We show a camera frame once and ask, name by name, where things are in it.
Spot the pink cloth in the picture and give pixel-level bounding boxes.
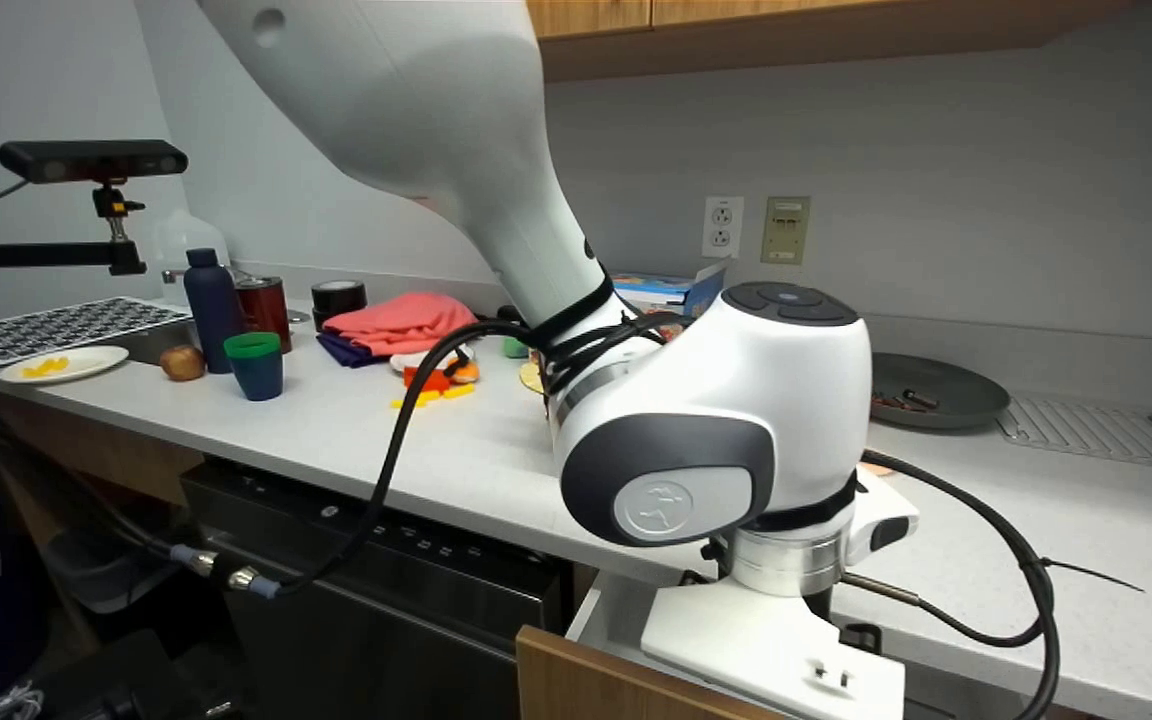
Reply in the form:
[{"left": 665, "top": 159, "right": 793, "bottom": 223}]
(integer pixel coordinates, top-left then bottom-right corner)
[{"left": 319, "top": 293, "right": 472, "bottom": 355}]

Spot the white plate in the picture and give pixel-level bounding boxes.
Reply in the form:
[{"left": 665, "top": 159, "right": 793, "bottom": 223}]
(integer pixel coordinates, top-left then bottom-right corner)
[{"left": 0, "top": 345, "right": 127, "bottom": 384}]

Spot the green lid blue cup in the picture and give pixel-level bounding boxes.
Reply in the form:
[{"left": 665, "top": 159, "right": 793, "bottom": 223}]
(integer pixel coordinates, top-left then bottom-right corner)
[{"left": 222, "top": 330, "right": 283, "bottom": 399}]

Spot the black cable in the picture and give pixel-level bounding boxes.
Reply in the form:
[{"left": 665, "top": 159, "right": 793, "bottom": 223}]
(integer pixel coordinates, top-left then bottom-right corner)
[{"left": 108, "top": 316, "right": 631, "bottom": 604}]

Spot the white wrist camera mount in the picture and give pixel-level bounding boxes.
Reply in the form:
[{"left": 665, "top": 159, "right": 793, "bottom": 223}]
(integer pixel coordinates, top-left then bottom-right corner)
[{"left": 639, "top": 473, "right": 918, "bottom": 720}]

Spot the white wall outlet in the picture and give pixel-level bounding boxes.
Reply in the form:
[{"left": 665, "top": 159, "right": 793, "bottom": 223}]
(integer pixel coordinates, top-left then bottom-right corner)
[{"left": 700, "top": 197, "right": 743, "bottom": 258}]

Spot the black dishwasher panel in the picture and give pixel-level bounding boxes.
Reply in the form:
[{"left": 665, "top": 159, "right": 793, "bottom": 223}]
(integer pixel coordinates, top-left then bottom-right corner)
[{"left": 183, "top": 458, "right": 573, "bottom": 720}]

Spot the beige wall switch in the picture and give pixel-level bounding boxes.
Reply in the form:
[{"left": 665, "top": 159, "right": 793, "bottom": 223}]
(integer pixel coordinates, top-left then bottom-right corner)
[{"left": 761, "top": 197, "right": 813, "bottom": 262}]

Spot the wooden upper cabinet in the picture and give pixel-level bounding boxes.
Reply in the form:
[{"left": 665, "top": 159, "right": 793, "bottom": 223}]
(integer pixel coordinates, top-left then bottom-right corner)
[{"left": 524, "top": 0, "right": 1136, "bottom": 79}]

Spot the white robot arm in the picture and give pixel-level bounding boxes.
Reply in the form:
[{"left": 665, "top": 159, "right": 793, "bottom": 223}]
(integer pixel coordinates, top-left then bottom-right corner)
[{"left": 197, "top": 0, "right": 871, "bottom": 597}]

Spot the blue bottle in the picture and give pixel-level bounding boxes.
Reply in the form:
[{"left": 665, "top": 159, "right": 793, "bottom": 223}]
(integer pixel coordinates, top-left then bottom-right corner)
[{"left": 183, "top": 248, "right": 245, "bottom": 370}]

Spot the black camera on stand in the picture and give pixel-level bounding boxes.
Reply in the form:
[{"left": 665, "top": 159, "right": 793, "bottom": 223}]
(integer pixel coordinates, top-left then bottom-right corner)
[{"left": 0, "top": 139, "right": 186, "bottom": 276}]

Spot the blue toy food box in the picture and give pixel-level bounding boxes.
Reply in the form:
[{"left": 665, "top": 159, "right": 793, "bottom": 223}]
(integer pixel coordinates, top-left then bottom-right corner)
[{"left": 612, "top": 262, "right": 729, "bottom": 322}]

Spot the black round pan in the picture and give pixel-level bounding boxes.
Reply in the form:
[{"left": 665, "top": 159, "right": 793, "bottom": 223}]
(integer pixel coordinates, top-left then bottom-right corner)
[{"left": 871, "top": 353, "right": 1012, "bottom": 435}]

